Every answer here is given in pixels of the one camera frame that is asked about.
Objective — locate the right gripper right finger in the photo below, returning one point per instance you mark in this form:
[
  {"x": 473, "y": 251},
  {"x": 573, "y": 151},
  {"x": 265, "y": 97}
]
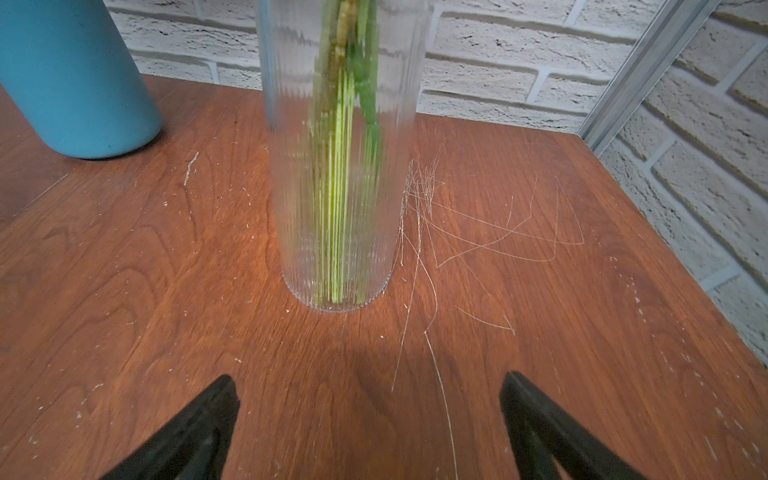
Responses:
[{"x": 544, "y": 438}]

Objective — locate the clear ribbed glass vase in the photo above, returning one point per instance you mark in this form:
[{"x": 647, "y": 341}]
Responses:
[{"x": 341, "y": 81}]

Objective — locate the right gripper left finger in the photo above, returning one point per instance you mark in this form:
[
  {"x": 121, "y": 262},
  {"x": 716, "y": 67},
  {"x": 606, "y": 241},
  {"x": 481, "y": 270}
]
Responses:
[{"x": 194, "y": 444}]

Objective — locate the teal ceramic vase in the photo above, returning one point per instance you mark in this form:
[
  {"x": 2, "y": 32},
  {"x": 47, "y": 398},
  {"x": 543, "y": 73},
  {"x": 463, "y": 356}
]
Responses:
[{"x": 68, "y": 70}]

